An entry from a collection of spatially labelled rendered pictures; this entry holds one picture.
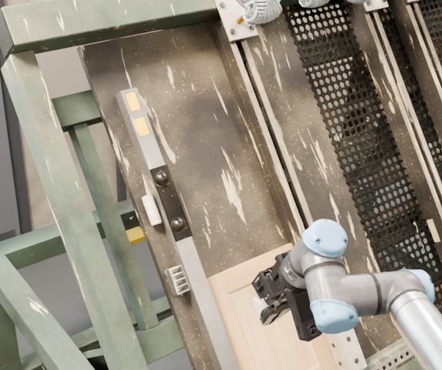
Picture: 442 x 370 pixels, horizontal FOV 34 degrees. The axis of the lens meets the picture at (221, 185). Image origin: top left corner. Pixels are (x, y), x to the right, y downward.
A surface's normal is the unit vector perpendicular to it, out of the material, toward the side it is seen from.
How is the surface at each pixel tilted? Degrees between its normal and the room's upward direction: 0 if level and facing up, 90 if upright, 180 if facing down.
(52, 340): 0
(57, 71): 90
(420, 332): 46
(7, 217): 90
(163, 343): 52
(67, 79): 90
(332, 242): 28
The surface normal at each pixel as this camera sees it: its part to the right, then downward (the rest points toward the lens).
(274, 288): 0.30, -0.55
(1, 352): 0.59, 0.43
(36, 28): 0.49, -0.20
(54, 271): 0.04, -0.86
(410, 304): -0.40, -0.79
